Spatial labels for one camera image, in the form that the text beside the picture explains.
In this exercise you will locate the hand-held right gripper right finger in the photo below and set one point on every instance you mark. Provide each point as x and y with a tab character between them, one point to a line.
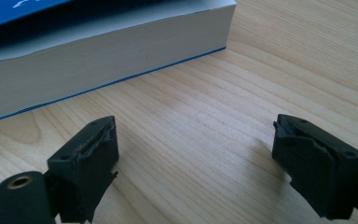
317	168

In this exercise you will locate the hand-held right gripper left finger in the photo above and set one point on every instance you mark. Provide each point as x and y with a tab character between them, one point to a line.
87	161

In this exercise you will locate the thick blue book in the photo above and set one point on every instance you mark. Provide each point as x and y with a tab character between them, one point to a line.
105	62

